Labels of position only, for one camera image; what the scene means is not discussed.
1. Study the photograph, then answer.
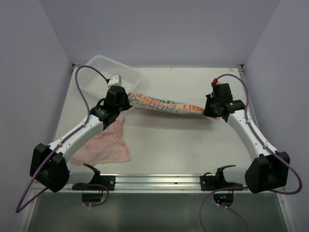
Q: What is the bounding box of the colourful rabbit print towel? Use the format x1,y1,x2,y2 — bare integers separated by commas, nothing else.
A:
128,92,220,121

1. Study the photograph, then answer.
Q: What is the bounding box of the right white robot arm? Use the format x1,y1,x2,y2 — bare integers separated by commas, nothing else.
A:
203,83,290,193

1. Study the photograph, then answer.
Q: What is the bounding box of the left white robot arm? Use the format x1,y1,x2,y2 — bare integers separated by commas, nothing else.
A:
29,86,131,192

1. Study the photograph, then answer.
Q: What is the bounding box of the translucent plastic basket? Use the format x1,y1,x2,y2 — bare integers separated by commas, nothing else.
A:
78,55,142,98

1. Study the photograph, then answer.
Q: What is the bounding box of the pink towel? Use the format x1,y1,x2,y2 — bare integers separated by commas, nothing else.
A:
70,116,131,166

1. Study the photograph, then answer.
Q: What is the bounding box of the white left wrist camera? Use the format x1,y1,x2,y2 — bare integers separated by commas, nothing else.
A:
107,74,122,88

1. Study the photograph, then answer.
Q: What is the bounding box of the right wrist camera red plug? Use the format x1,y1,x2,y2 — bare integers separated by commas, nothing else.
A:
211,78,218,85

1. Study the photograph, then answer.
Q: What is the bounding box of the aluminium right side rail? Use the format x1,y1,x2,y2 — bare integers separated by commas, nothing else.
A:
236,64,281,174

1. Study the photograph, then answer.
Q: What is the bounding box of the aluminium rail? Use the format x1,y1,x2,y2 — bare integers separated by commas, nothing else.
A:
64,174,283,194
236,64,281,174

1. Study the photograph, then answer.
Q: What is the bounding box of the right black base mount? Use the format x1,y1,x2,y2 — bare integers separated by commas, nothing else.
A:
199,172,243,191

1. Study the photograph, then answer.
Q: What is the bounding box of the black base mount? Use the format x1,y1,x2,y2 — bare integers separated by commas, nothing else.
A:
199,172,243,191
72,175,116,191

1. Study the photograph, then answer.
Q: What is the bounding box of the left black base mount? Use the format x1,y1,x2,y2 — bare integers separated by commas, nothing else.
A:
72,175,116,191

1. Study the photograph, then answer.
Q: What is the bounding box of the aluminium front rail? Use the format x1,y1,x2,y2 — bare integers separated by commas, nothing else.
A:
64,174,283,194

